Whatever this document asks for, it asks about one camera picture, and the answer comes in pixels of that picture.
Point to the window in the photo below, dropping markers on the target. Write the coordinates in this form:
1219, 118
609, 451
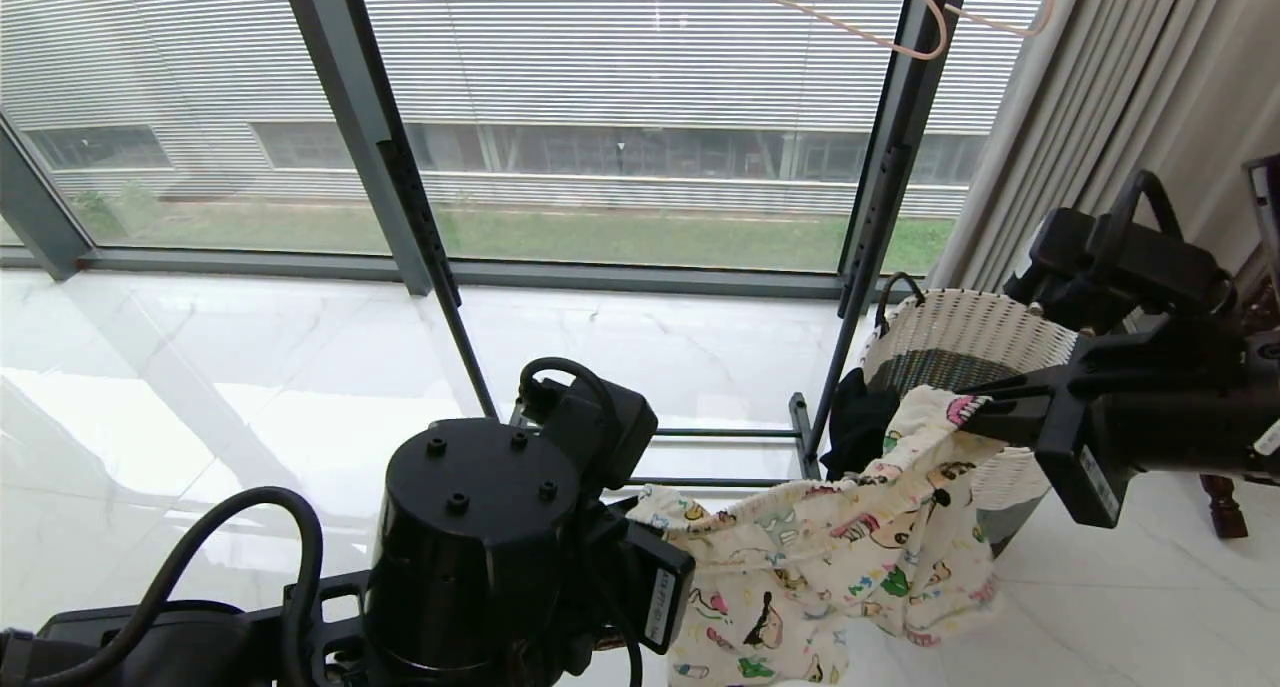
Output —
650, 87

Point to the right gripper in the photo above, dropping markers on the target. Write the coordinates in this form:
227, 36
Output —
1080, 457

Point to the black clothes rack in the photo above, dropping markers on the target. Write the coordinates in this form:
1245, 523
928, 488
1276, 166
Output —
420, 227

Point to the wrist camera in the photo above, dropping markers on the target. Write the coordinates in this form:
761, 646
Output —
1150, 257
600, 437

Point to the pink clothes hanger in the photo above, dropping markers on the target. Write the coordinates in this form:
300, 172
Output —
1000, 28
800, 11

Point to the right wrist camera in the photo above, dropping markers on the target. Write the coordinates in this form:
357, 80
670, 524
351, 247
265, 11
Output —
1150, 257

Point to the white laundry basket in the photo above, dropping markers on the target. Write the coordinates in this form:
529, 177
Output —
960, 332

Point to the black garment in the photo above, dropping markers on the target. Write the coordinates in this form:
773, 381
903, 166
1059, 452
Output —
860, 427

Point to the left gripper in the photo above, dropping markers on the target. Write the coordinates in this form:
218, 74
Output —
660, 587

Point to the cream printed shorts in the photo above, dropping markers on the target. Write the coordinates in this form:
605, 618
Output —
800, 567

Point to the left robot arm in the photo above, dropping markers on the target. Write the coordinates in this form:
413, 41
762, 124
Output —
470, 547

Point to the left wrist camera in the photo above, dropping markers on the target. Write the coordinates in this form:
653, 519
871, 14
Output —
600, 437

